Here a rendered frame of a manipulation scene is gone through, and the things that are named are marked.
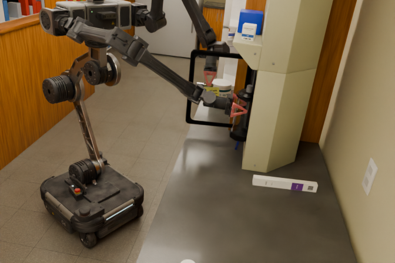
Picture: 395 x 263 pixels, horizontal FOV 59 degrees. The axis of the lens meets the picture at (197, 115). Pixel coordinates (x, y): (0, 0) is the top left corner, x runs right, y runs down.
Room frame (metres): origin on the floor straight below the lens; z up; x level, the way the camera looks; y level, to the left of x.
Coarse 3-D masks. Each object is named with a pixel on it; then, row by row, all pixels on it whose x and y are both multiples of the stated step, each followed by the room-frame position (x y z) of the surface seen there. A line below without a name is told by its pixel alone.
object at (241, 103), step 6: (240, 96) 1.47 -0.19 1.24; (240, 102) 1.48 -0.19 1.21; (246, 102) 1.47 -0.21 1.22; (252, 102) 1.47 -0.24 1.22; (246, 108) 1.47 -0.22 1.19; (240, 114) 1.47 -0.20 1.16; (246, 114) 1.47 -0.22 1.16; (234, 120) 1.49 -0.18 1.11; (240, 120) 1.47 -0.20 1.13; (246, 120) 1.47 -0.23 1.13; (234, 126) 1.49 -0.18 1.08; (240, 126) 1.47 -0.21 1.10; (246, 126) 1.47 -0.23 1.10; (234, 132) 1.48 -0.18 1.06; (240, 132) 1.47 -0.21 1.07; (246, 132) 1.47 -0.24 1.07
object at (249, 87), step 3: (249, 87) 1.50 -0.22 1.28; (252, 87) 1.50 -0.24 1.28; (240, 90) 1.51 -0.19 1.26; (243, 90) 1.51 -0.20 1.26; (246, 90) 1.50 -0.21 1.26; (249, 90) 1.50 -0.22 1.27; (252, 90) 1.53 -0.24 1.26; (240, 93) 1.49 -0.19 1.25; (243, 93) 1.48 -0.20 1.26; (246, 93) 1.48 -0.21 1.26; (249, 93) 1.49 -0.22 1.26; (252, 93) 1.49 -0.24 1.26; (243, 96) 1.47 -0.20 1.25; (246, 96) 1.47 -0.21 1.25; (249, 96) 1.47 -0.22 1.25; (252, 96) 1.47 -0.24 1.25
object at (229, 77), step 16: (208, 64) 1.66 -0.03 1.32; (224, 64) 1.66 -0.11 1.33; (240, 64) 1.66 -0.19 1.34; (208, 80) 1.66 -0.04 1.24; (224, 80) 1.66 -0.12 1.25; (240, 80) 1.66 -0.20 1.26; (224, 96) 1.66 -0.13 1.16; (192, 112) 1.66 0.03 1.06; (208, 112) 1.66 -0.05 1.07; (224, 112) 1.66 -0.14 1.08
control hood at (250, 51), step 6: (240, 36) 1.48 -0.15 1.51; (258, 36) 1.51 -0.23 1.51; (234, 42) 1.37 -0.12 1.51; (240, 42) 1.37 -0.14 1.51; (246, 42) 1.38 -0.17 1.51; (252, 42) 1.39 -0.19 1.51; (258, 42) 1.40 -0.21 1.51; (240, 48) 1.36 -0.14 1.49; (246, 48) 1.36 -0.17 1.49; (252, 48) 1.35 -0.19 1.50; (258, 48) 1.35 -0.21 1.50; (240, 54) 1.36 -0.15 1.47; (246, 54) 1.36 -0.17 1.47; (252, 54) 1.35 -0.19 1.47; (258, 54) 1.35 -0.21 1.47; (246, 60) 1.36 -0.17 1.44; (252, 60) 1.35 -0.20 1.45; (258, 60) 1.35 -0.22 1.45; (252, 66) 1.35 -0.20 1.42; (258, 66) 1.35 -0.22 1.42
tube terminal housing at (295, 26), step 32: (288, 0) 1.34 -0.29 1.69; (320, 0) 1.41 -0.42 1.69; (288, 32) 1.34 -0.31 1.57; (320, 32) 1.44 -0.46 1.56; (288, 64) 1.34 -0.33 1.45; (256, 96) 1.35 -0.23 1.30; (288, 96) 1.36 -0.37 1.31; (256, 128) 1.35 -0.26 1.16; (288, 128) 1.39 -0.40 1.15; (256, 160) 1.34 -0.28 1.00; (288, 160) 1.43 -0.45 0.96
